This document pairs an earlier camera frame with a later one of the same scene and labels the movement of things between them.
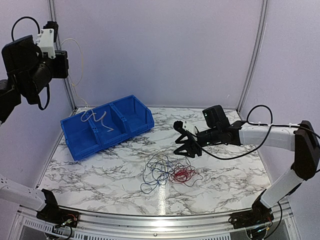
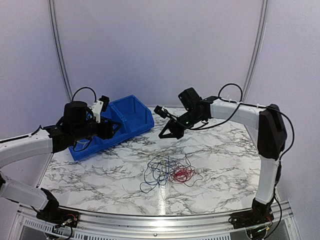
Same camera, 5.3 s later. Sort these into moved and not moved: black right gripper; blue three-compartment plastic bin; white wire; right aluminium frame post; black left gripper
Moved: black right gripper; white wire; black left gripper
Not moved: right aluminium frame post; blue three-compartment plastic bin
